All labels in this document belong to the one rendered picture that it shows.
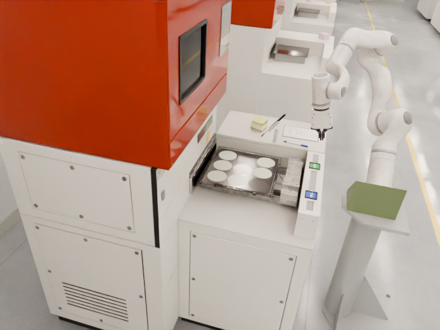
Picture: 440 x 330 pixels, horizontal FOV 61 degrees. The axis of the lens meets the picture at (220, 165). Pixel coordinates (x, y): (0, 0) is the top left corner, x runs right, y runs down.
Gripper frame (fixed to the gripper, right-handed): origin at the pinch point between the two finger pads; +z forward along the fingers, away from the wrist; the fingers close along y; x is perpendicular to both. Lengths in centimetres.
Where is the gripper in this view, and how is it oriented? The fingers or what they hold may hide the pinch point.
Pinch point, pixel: (321, 135)
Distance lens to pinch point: 196.6
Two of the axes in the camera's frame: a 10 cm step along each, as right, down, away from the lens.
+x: 2.7, -5.1, 8.2
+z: 1.5, 8.6, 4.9
